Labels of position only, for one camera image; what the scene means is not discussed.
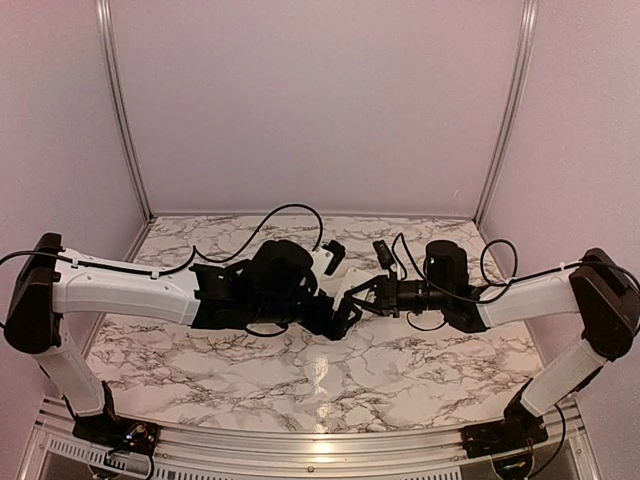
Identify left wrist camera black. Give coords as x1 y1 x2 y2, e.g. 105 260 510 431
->
322 240 346 276

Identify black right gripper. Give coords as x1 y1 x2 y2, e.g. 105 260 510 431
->
344 271 450 317

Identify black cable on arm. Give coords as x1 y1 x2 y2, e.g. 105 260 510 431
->
479 239 517 289
192 202 325 266

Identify aluminium corner post right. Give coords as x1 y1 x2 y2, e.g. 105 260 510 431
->
473 0 539 227

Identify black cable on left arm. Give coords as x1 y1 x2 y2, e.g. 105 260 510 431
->
192 202 325 266

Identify aluminium corner post left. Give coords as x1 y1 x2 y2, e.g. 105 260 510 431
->
96 0 154 223

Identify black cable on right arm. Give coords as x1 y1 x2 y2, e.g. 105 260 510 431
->
479 239 517 289

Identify aluminium corner post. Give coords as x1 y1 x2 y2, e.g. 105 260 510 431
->
96 0 154 223
473 0 539 227

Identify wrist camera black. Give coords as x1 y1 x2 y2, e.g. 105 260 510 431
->
322 240 346 276
372 240 396 270

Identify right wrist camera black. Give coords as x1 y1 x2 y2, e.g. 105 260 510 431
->
372 240 396 270

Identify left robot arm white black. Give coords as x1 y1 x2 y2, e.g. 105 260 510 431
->
3 233 361 453

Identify aluminium front table rail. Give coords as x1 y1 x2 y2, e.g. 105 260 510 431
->
17 398 602 479

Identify white remote control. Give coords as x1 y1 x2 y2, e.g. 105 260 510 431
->
320 267 374 311

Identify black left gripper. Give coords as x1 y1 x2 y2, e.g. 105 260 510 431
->
252 287 365 341

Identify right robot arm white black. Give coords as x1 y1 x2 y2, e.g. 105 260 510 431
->
343 240 639 458

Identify white perforated cable duct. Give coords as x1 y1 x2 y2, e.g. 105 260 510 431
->
38 436 463 479

